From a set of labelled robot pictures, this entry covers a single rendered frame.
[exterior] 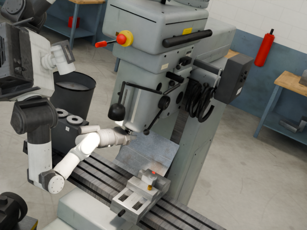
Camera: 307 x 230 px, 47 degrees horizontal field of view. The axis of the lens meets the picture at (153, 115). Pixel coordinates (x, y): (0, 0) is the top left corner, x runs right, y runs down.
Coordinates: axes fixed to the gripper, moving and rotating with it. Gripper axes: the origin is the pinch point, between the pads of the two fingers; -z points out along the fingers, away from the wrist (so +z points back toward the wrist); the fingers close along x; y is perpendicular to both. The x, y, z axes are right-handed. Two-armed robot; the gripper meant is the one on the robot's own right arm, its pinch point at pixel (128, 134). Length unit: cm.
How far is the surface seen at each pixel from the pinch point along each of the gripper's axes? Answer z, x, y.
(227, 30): -69, 17, -52
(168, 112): -15.9, -6.3, -15.2
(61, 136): 17.9, 33.0, 19.6
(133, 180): 0.7, -13.5, 18.4
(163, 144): -34.9, 7.1, 16.7
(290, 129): -358, 80, 93
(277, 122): -361, 103, 95
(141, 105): 5.9, -10.1, -22.6
